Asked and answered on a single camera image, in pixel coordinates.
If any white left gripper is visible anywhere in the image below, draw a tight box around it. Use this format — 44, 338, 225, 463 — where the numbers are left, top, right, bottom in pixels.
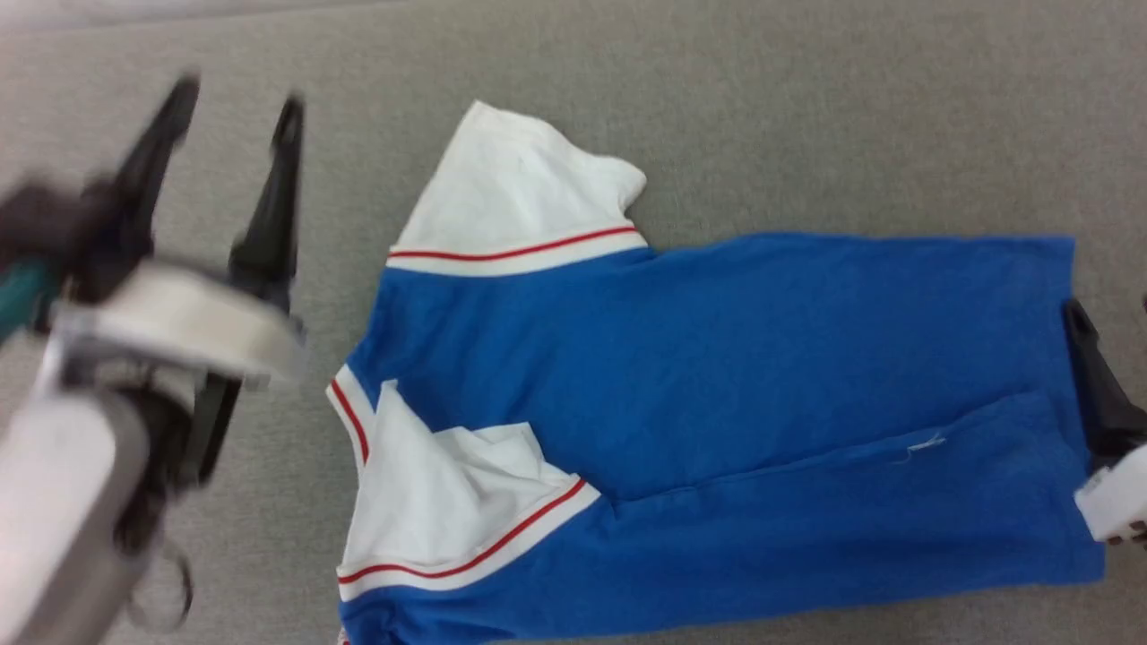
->
52, 75, 311, 387

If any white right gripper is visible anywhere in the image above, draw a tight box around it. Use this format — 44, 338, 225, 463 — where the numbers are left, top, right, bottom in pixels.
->
1063, 299, 1147, 546

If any blue white red-striped shirt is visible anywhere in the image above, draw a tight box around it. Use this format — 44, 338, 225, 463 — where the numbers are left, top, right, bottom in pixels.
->
325, 100, 1106, 645

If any teal-plug left camera cable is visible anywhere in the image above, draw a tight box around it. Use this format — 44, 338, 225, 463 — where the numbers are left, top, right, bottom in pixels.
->
0, 260, 60, 347

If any thin black cable loop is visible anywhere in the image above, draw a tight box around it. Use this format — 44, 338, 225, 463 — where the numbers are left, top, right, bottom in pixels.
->
124, 536, 195, 633

